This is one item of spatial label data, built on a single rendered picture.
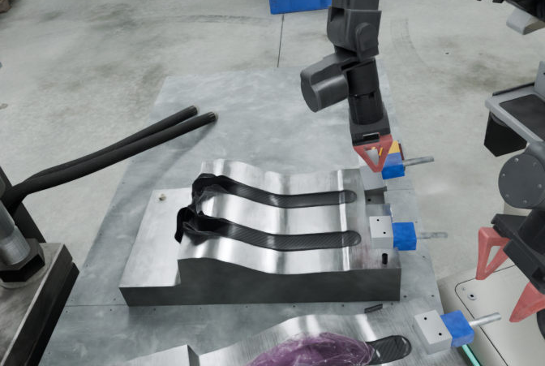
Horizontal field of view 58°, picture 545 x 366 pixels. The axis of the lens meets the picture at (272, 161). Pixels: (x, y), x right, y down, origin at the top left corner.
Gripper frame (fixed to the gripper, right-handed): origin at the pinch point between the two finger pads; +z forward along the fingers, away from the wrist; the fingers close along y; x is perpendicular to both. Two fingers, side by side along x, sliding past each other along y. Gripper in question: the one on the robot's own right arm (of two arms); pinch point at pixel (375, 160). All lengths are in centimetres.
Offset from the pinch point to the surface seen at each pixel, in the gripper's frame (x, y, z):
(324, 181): -10.7, -5.6, 6.5
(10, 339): -72, 22, 12
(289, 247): -17.6, 10.8, 8.4
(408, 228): 3.4, 9.9, 8.7
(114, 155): -58, -16, -3
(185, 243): -34.3, 14.3, 1.0
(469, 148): 45, -135, 88
